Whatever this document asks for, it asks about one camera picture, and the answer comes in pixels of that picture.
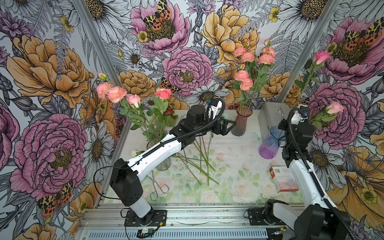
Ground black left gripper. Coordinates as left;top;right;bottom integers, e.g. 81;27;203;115
194;114;236;136

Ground blue purple glass vase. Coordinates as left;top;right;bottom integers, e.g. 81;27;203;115
259;126;286;160

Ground pink rose stem bunch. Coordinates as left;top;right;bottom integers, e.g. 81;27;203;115
97;73;146;130

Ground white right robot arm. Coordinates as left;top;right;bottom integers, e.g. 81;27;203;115
273;107;350;240

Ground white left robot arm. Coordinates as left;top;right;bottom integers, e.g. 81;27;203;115
110;98;236;225

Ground dark pink glass vase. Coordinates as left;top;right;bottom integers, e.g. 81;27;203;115
231;106;253;137

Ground clear glass vase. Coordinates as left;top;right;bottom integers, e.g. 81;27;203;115
156;157;172;172

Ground grey metal box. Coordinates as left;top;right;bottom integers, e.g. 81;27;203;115
259;102;291;139

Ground pink flower stems on table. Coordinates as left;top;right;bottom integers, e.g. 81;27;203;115
173;134;220;186

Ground red small box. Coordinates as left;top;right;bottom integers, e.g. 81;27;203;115
270;166;299;193

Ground floral table mat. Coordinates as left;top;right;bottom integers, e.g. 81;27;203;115
142;137;285;205

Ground metal scissors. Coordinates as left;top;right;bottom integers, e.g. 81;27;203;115
147;176;170;202

